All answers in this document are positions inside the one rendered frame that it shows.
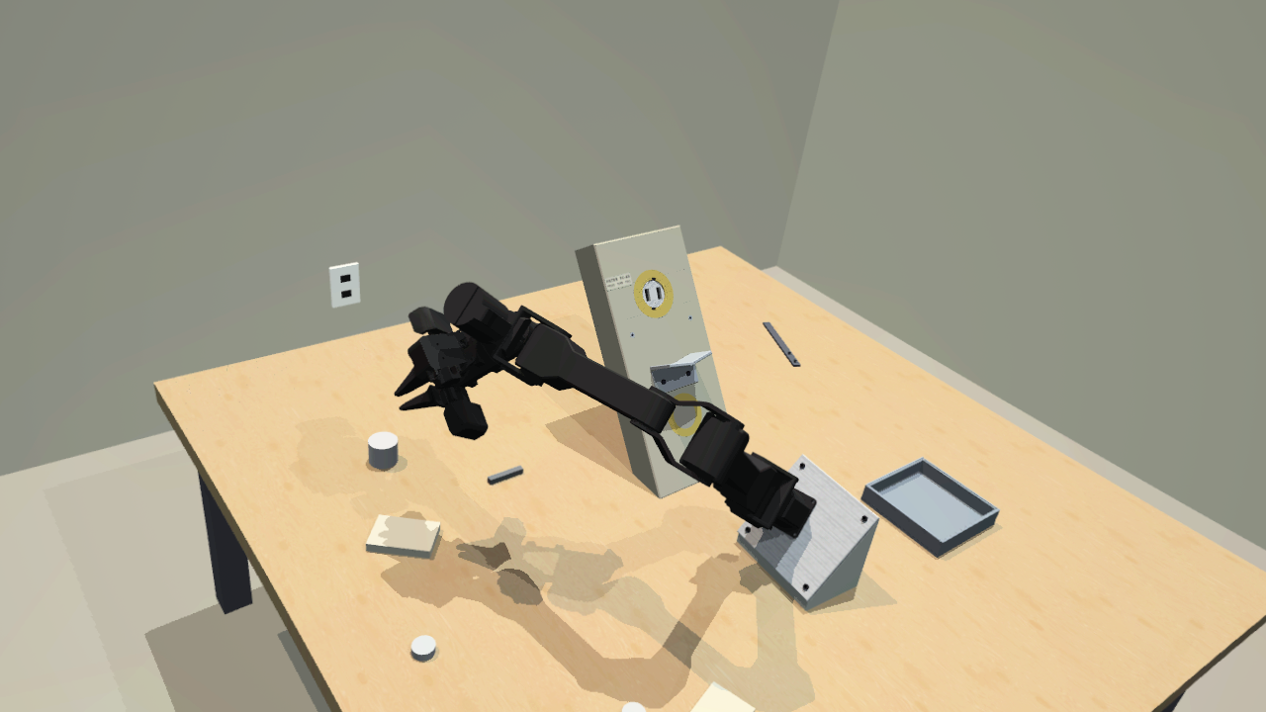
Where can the cream rectangular block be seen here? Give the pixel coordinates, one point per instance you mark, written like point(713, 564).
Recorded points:
point(718, 699)
point(403, 536)

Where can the dark grey rectangular bar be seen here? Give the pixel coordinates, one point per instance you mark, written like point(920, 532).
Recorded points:
point(507, 474)

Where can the dark grey panel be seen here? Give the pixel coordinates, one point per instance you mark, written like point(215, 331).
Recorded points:
point(632, 337)

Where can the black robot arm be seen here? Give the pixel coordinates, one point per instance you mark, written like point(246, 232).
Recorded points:
point(756, 489)

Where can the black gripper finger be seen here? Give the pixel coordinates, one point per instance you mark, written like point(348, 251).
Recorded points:
point(410, 383)
point(427, 399)

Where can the dark grey flat bar with two pins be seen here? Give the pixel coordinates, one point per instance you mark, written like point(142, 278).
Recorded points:
point(781, 344)

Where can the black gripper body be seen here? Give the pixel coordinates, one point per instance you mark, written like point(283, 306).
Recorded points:
point(464, 418)

